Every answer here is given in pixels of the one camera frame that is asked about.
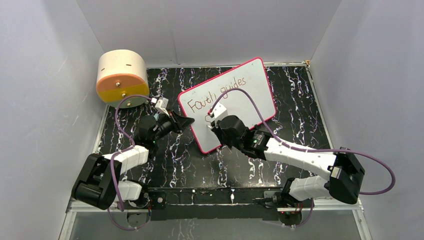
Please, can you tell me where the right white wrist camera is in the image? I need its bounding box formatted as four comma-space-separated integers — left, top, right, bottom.
207, 102, 228, 129

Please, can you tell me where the pink framed whiteboard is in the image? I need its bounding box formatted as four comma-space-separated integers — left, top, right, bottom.
178, 57, 277, 154

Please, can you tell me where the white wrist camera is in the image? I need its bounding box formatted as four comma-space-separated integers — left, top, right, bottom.
207, 102, 228, 129
150, 97, 169, 116

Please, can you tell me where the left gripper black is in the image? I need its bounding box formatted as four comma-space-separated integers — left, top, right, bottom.
152, 109, 195, 143

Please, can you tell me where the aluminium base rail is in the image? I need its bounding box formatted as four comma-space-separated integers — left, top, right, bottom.
66, 187, 364, 212

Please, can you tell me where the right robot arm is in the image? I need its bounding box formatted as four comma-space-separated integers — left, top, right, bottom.
210, 115, 365, 207

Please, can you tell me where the beige orange cylindrical container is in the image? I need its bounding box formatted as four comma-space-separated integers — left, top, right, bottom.
96, 49, 150, 108

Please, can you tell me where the purple cable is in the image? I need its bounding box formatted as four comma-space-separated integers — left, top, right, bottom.
207, 88, 396, 196
106, 95, 158, 232

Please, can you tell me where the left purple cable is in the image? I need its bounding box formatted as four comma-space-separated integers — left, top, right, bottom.
106, 95, 158, 232

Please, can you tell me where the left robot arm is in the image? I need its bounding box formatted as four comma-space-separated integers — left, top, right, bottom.
71, 110, 195, 211

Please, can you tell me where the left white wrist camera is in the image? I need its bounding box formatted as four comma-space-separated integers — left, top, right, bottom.
150, 97, 169, 116

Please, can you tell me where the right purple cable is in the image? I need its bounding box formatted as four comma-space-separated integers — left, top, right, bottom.
207, 88, 396, 196

